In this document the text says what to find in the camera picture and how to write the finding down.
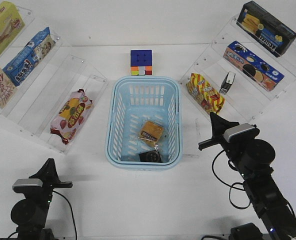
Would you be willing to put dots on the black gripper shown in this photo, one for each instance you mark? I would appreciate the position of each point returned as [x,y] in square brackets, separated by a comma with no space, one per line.
[218,125]
[49,179]

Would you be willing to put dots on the bread piece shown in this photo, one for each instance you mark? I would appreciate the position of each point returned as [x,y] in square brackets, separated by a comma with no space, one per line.
[151,133]

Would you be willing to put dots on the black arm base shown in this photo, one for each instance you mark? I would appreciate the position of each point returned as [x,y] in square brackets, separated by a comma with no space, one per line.
[246,231]

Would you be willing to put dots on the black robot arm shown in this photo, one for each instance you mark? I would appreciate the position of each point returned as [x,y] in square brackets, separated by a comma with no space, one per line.
[30,214]
[251,157]

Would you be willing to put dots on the black white tissue pack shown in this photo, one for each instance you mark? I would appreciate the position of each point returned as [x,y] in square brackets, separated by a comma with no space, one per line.
[227,82]

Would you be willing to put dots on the light blue plastic basket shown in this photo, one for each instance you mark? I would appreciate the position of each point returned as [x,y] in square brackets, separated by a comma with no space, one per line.
[134,100]

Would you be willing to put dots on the red yellow striped snack pack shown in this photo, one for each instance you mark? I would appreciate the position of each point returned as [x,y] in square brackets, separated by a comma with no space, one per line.
[204,94]

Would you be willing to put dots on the clear acrylic right shelf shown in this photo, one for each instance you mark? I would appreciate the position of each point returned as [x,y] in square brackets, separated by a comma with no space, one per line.
[246,99]

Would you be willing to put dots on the clear acrylic shelf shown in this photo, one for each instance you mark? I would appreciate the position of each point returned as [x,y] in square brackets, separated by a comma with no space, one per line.
[246,99]
[42,94]

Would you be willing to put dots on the pink strawberry snack bag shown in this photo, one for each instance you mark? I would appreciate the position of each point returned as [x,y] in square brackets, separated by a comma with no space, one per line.
[71,116]

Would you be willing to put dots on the blue orange cookie box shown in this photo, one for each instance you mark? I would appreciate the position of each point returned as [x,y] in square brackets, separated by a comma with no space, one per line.
[253,66]

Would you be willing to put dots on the clear acrylic left shelf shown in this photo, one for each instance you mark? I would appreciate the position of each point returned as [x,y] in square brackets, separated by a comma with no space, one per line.
[42,94]

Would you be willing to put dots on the multicolour puzzle cube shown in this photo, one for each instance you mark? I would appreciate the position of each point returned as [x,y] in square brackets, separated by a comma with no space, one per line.
[141,62]

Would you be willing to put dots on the blue cookie bag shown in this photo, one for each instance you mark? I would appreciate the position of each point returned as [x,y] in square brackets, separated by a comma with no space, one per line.
[29,57]

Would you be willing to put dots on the black blue cracker box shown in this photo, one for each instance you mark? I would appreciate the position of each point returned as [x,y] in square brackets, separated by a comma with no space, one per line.
[265,28]

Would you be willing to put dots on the yellow green snack box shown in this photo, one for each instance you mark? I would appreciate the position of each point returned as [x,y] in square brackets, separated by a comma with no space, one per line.
[11,23]

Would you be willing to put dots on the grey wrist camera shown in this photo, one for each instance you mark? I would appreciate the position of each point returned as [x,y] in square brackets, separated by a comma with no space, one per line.
[27,185]
[240,132]

